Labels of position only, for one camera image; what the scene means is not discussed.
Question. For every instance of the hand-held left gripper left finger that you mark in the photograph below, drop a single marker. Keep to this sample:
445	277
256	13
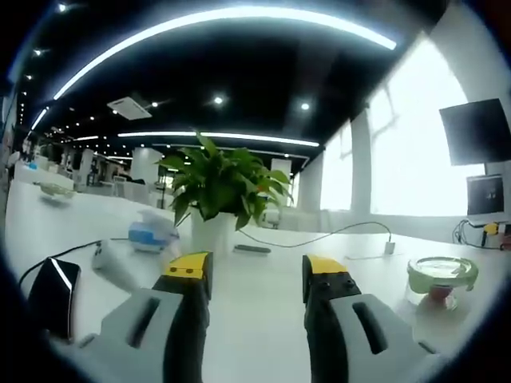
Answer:
143	319

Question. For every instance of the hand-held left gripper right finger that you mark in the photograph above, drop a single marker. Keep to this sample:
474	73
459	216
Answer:
343	319

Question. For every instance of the clear container with tomato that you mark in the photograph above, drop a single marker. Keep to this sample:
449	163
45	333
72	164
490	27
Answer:
435	293

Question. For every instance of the red tomato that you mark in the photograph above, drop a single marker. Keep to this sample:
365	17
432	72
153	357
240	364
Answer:
438	295

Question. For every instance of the green latched container lid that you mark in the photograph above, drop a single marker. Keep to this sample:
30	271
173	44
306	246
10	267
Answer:
441	268

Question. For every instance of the white tabletop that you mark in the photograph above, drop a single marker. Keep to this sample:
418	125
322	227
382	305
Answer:
259	303

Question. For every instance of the white power adapter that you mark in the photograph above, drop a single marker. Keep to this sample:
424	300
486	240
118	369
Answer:
109	261

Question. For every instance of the blue tissue pack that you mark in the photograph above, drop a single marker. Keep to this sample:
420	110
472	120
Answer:
149	235

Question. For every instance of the white charger plug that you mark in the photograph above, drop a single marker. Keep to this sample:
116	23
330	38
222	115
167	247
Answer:
389	246

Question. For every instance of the black phone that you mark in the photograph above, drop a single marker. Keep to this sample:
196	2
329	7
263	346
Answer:
52	297

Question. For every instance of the white plant pot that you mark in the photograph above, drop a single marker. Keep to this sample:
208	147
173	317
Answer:
211	233

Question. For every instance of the dark flat remote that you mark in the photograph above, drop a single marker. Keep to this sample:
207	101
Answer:
251	249

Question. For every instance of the green potted plant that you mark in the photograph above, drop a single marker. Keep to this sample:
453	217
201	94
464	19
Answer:
223	179

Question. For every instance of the yellow black device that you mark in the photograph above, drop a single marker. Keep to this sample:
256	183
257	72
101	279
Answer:
492	228

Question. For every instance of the small dark monitor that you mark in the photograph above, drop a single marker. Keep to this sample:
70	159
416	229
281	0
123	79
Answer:
487	195

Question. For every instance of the ceiling air conditioner unit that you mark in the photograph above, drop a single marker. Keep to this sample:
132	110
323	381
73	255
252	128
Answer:
129	107

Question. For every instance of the black wall monitor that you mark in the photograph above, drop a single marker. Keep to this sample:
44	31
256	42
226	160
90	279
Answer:
477	131

